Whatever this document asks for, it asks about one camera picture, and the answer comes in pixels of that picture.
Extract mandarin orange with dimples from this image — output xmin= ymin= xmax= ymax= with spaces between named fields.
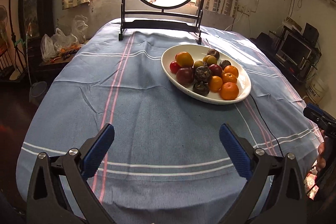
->
xmin=219 ymin=82 xmax=239 ymax=101

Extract yellow orange oval tomato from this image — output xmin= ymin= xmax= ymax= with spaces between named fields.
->
xmin=209 ymin=76 xmax=223 ymax=93

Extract wrinkled passion fruit with stem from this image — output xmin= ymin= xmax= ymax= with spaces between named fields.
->
xmin=193 ymin=81 xmax=210 ymax=97

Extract yellow orange round fruit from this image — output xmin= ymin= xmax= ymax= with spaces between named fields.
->
xmin=206 ymin=55 xmax=217 ymax=66

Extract small yellow kumquat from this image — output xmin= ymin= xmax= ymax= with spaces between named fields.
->
xmin=202 ymin=55 xmax=210 ymax=63

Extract large dark red plum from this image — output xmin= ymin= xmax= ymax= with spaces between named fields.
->
xmin=176 ymin=68 xmax=194 ymax=85

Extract large orange tomato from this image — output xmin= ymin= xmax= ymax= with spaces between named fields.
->
xmin=175 ymin=52 xmax=194 ymax=68

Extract red cherry tomato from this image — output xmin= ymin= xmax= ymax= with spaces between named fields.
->
xmin=169 ymin=61 xmax=181 ymax=75

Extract small yellow lime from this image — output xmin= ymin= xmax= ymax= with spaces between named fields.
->
xmin=194 ymin=60 xmax=206 ymax=69

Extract right hand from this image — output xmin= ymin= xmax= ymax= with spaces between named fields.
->
xmin=316 ymin=141 xmax=326 ymax=172

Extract white bucket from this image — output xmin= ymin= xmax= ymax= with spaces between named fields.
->
xmin=306 ymin=75 xmax=328 ymax=104

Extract computer monitor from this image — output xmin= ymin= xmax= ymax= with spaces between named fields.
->
xmin=277 ymin=29 xmax=312 ymax=70

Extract white oval plate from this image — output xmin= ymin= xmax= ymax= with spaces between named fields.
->
xmin=161 ymin=44 xmax=252 ymax=105

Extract mandarin on plate front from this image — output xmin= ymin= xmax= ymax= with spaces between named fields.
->
xmin=222 ymin=72 xmax=238 ymax=84

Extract mandarin on plate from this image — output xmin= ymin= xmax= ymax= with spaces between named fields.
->
xmin=224 ymin=65 xmax=239 ymax=78
xmin=222 ymin=72 xmax=238 ymax=84

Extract mandarin on plate rear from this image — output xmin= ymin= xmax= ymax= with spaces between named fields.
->
xmin=224 ymin=65 xmax=239 ymax=78

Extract blue striped tablecloth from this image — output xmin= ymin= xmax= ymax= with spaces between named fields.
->
xmin=16 ymin=19 xmax=321 ymax=223

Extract dark passion fruit on plate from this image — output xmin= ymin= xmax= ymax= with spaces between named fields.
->
xmin=219 ymin=60 xmax=231 ymax=70

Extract plastic bags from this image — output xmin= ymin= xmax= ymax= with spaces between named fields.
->
xmin=41 ymin=15 xmax=88 ymax=62

